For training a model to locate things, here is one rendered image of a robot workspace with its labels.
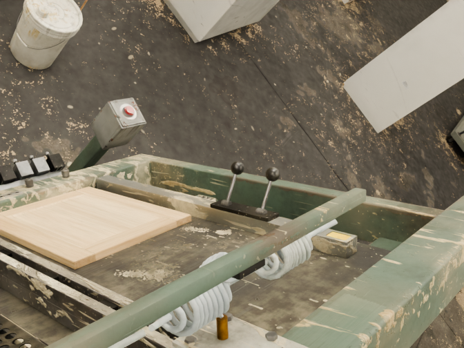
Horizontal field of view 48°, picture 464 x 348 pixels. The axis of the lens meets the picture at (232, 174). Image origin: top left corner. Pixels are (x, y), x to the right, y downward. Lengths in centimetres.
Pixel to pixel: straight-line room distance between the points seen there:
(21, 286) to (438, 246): 81
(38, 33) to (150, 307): 254
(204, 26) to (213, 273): 343
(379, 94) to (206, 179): 344
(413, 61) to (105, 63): 267
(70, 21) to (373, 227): 209
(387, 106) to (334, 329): 435
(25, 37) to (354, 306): 253
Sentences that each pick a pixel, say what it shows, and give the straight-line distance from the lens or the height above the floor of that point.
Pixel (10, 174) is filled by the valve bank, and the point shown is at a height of 76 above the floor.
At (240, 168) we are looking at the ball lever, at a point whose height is 144.
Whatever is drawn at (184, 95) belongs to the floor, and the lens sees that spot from 365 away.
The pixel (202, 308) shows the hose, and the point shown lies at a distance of 64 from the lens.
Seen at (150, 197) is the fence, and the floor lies 112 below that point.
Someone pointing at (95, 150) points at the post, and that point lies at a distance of 219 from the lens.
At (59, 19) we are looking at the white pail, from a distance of 300.
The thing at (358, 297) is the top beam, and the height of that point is 186.
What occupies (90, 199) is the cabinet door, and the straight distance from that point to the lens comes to 170.
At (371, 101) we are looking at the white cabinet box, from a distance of 509.
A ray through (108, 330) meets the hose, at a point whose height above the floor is 194.
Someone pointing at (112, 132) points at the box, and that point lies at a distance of 202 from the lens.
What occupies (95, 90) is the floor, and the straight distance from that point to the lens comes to 329.
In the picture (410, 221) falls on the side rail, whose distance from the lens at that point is 140.
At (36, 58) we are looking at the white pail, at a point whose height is 10.
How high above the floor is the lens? 238
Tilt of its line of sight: 43 degrees down
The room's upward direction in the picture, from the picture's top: 53 degrees clockwise
